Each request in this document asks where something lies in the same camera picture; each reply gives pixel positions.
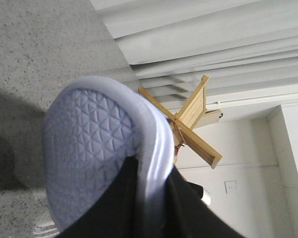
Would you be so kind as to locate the white pleated curtain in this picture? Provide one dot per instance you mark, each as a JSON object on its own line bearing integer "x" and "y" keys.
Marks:
{"x": 241, "y": 45}

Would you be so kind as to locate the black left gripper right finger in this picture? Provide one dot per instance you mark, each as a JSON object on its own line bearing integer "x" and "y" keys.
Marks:
{"x": 189, "y": 217}

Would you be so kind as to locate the white wall socket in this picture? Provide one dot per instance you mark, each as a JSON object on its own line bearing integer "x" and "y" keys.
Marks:
{"x": 230, "y": 186}

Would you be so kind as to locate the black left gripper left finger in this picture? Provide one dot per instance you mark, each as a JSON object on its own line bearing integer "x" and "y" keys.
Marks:
{"x": 114, "y": 214}

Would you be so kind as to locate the light blue slipper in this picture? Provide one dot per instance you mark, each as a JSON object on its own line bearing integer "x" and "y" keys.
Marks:
{"x": 93, "y": 125}

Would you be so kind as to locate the wooden cross frame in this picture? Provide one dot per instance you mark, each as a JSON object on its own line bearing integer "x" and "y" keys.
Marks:
{"x": 193, "y": 114}

